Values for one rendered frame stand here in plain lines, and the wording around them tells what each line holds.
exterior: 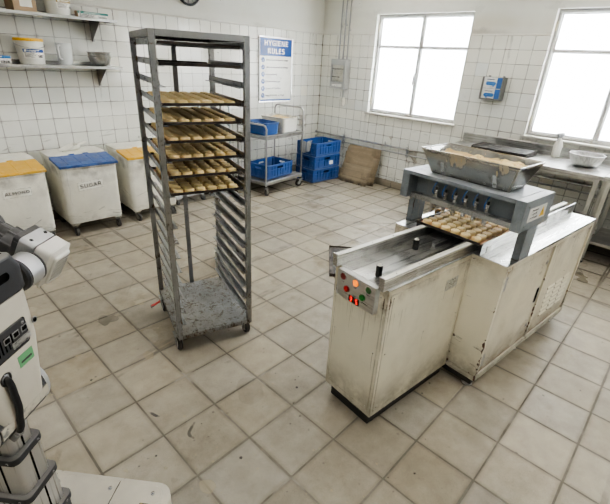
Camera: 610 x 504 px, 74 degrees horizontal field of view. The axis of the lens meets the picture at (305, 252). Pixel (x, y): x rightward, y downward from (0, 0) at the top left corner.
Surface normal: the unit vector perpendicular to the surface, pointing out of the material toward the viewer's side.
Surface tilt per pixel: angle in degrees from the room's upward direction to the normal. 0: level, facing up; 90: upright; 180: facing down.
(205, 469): 0
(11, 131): 90
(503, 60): 90
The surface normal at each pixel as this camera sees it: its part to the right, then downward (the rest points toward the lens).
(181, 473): 0.05, -0.90
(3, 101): 0.72, 0.33
